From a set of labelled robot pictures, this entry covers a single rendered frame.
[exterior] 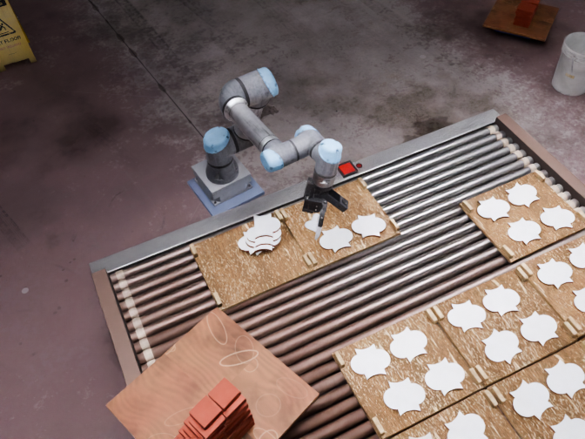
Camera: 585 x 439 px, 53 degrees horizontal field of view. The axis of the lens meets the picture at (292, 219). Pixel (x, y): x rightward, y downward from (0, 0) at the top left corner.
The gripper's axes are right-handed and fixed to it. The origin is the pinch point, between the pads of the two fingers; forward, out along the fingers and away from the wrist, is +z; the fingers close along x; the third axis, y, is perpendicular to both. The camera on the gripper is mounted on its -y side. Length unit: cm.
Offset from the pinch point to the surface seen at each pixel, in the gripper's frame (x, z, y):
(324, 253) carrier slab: -15.4, 28.4, -7.2
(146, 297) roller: 6, 47, 61
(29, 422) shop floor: 11, 153, 120
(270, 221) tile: -25.4, 24.5, 16.7
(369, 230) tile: -27.1, 22.1, -25.1
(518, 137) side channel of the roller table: -85, 0, -93
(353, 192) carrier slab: -49, 21, -18
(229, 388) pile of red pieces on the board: 64, 11, 22
